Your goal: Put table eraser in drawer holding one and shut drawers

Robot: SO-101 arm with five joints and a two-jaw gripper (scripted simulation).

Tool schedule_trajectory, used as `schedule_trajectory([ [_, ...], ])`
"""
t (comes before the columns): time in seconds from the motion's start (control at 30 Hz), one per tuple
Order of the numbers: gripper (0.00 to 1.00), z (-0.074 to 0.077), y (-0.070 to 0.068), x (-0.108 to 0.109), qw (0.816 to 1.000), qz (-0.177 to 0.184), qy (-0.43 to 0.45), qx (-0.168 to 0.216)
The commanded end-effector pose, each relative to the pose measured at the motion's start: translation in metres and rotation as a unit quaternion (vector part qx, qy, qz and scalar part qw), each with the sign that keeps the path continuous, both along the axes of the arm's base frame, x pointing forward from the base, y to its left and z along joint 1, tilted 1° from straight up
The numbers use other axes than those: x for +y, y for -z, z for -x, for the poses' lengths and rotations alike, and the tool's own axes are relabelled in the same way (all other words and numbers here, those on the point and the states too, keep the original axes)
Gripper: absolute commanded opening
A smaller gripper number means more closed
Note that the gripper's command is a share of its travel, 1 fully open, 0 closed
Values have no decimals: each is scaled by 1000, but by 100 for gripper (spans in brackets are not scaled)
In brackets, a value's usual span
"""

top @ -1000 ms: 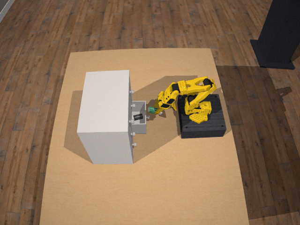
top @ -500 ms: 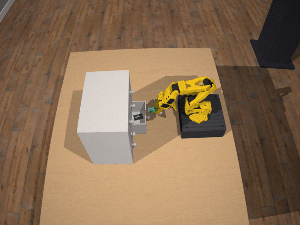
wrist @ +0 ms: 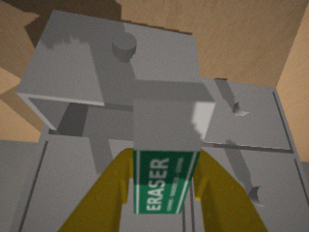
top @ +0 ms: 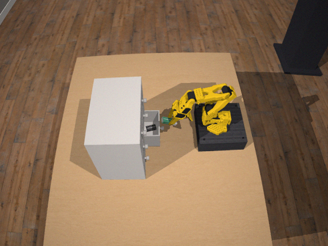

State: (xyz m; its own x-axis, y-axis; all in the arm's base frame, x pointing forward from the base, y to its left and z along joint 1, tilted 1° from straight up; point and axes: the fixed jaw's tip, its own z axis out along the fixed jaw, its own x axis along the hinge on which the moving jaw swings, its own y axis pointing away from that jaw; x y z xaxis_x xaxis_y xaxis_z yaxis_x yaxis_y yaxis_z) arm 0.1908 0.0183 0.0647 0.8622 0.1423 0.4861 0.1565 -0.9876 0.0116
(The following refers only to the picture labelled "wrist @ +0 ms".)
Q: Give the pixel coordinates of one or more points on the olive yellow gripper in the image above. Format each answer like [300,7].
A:
[226,206]

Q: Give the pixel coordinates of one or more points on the grey and green eraser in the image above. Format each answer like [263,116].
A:
[170,121]

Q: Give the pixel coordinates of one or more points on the white chest of drawers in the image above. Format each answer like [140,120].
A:
[48,134]

